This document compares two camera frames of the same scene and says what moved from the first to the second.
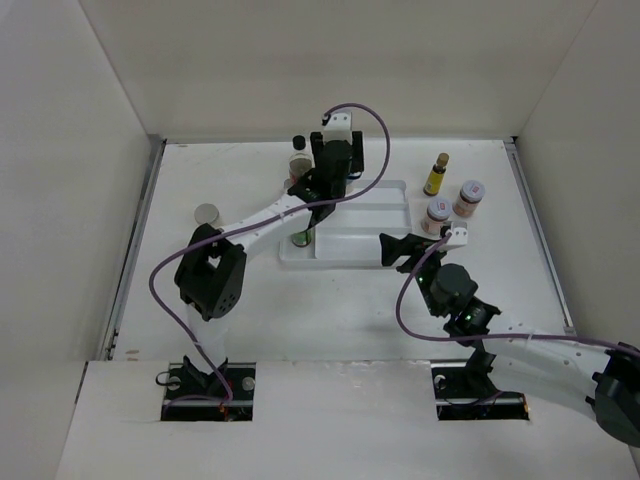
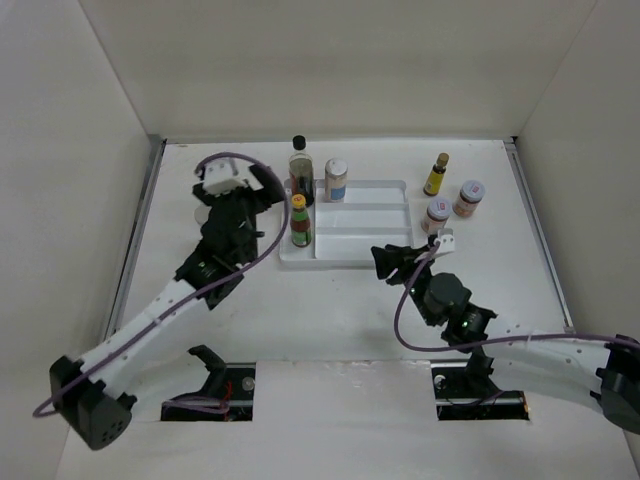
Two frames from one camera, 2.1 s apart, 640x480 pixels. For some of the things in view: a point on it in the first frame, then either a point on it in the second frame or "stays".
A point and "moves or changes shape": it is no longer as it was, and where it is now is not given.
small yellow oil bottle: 435,178 stays
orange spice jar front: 438,211 stays
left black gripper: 355,161 -> 270,193
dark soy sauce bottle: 301,161 stays
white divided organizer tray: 349,237 stays
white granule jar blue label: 351,177 moves or changes shape
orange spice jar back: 471,194 stays
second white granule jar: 206,213 stays
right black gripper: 393,248 -> 392,256
